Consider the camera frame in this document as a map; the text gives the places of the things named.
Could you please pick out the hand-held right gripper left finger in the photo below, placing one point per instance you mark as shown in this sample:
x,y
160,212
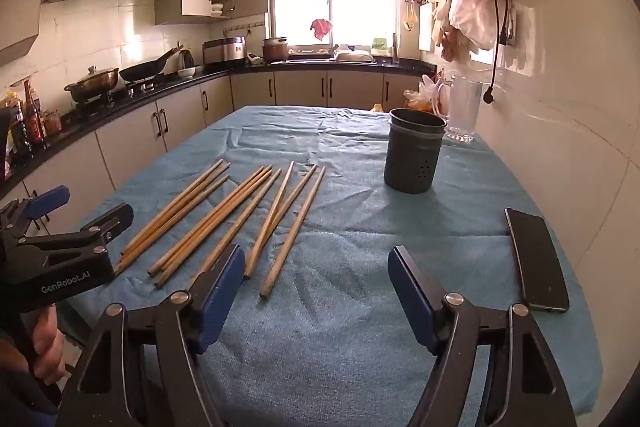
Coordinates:
x,y
220,297

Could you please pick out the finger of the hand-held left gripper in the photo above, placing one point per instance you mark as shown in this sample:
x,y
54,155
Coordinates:
x,y
105,219
47,202

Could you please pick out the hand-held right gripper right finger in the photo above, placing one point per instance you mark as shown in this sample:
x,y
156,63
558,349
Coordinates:
x,y
412,299

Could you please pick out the group of wooden chopsticks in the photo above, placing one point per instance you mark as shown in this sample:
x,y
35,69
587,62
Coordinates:
x,y
293,232

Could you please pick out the dark grey utensil holder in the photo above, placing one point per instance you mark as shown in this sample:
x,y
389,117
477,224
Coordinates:
x,y
412,157

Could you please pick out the person's left hand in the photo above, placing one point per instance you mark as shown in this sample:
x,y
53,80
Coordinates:
x,y
47,342

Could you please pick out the dark sauce bottle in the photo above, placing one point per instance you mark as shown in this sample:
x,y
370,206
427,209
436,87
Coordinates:
x,y
17,132

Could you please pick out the red seasoning jar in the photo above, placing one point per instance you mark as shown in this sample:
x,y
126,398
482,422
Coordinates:
x,y
51,122

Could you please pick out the red label sauce bottle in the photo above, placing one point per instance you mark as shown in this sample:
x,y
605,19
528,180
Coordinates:
x,y
34,117

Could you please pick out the blue table cloth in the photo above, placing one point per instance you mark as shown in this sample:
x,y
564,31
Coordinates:
x,y
350,217

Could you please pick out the steel pot with glass lid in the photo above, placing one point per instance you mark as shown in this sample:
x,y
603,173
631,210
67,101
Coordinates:
x,y
92,84

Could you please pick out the gas stove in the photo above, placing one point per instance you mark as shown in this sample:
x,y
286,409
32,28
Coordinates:
x,y
137,87

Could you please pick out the black wok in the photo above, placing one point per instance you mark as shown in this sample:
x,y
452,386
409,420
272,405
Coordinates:
x,y
142,69

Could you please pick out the white bowl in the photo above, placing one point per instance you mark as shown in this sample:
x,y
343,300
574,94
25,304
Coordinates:
x,y
186,73

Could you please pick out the black kettle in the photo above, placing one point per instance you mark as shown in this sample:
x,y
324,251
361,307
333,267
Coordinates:
x,y
186,59

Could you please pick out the clear glass pitcher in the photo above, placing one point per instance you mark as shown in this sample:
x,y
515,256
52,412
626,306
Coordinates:
x,y
462,112

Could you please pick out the yellow plastic bag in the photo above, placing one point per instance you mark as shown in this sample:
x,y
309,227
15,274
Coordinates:
x,y
376,108

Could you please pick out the clear plastic bag with oranges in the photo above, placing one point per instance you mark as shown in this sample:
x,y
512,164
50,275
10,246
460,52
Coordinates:
x,y
425,94

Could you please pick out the silver rice cooker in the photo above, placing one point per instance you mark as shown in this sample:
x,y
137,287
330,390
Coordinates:
x,y
225,52

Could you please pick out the small white container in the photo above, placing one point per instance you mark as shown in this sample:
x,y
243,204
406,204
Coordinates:
x,y
255,58

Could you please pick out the lower kitchen cabinets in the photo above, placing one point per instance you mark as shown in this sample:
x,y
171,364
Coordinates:
x,y
300,89

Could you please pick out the stack of white dishes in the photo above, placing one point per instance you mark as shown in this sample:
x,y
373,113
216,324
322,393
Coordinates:
x,y
217,9

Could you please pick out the brown clay pot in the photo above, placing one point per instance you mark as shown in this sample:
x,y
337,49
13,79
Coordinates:
x,y
276,52

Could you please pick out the black kitchen countertop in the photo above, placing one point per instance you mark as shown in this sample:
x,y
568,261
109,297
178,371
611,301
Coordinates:
x,y
350,65

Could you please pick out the white basin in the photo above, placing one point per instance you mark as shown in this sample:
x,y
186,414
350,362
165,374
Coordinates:
x,y
352,54

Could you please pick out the steel faucet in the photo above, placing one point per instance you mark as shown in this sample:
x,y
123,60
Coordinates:
x,y
395,47

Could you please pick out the green carton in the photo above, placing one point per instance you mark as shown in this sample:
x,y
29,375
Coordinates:
x,y
379,46

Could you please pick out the brown hanging bag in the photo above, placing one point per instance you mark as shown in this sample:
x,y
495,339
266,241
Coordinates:
x,y
454,47

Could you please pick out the white cutting board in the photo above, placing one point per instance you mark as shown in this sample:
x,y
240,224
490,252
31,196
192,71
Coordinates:
x,y
425,29

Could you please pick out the hanging yellow spatula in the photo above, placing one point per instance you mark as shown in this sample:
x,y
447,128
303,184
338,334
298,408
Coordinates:
x,y
410,19

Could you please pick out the red cloth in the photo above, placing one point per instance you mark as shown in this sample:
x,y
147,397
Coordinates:
x,y
321,28

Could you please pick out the white hanging plastic bag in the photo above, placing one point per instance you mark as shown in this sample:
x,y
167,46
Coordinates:
x,y
472,14

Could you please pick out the wall socket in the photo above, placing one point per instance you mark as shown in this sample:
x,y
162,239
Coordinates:
x,y
511,29

